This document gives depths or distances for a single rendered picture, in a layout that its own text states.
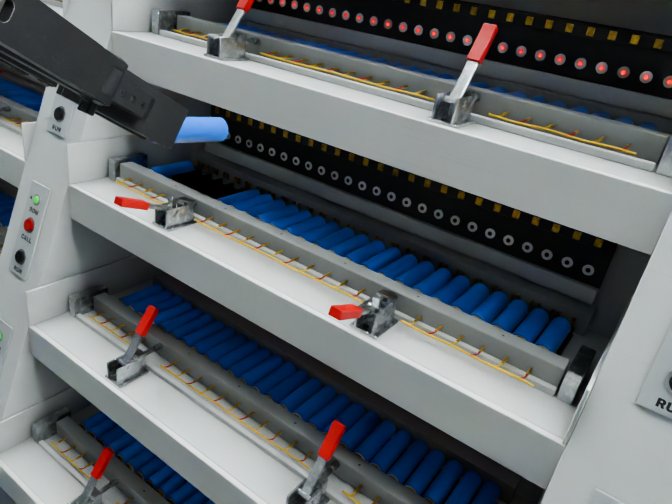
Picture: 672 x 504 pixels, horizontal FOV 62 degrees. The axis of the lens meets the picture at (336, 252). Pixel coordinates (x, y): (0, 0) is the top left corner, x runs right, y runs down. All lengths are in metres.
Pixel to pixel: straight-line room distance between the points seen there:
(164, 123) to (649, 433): 0.38
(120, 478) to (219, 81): 0.50
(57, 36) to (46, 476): 0.66
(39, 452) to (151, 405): 0.26
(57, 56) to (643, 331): 0.38
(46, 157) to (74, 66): 0.50
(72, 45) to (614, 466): 0.41
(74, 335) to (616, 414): 0.61
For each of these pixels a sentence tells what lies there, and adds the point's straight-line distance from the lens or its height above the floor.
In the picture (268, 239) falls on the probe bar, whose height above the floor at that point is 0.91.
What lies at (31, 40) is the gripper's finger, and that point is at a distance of 0.29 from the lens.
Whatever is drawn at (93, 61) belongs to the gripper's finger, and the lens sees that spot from 0.32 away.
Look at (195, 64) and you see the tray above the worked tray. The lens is 0.64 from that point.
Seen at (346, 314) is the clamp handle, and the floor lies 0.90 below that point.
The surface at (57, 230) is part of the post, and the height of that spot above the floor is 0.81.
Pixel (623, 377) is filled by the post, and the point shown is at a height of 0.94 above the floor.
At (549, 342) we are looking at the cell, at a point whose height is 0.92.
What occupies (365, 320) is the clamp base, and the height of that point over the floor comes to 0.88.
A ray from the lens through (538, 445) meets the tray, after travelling 0.46.
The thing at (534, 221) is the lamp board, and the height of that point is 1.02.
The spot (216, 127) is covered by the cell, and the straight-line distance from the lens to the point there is 0.44.
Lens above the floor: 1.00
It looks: 8 degrees down
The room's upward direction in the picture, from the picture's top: 20 degrees clockwise
